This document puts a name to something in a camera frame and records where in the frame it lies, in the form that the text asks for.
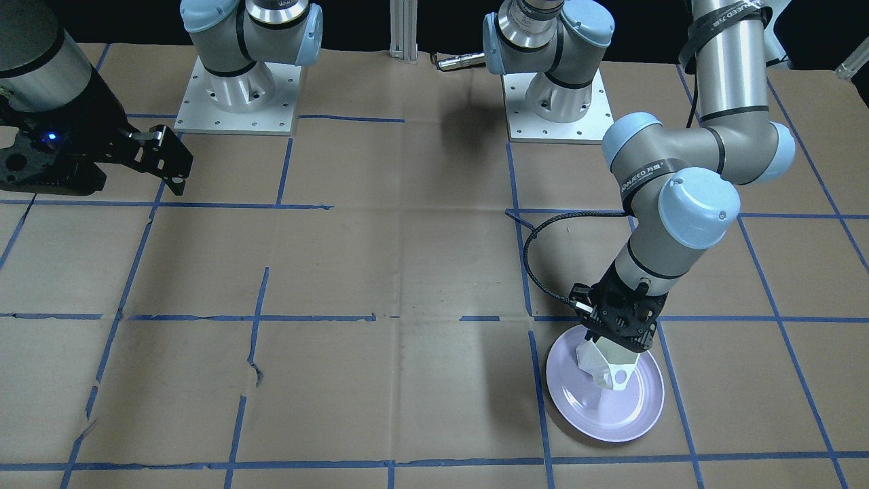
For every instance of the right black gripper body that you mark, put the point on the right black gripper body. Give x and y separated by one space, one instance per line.
102 121

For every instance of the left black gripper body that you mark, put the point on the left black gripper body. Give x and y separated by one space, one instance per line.
609 285

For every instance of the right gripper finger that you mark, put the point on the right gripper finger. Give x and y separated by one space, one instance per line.
175 184

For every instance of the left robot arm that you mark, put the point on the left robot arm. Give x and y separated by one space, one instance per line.
680 184

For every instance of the lilac plate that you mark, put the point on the lilac plate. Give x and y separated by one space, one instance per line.
599 412

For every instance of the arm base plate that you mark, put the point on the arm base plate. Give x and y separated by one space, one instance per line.
538 111
262 101

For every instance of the aluminium frame post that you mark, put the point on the aluminium frame post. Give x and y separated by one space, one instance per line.
403 30

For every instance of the silver cable connector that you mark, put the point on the silver cable connector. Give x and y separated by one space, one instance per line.
454 63

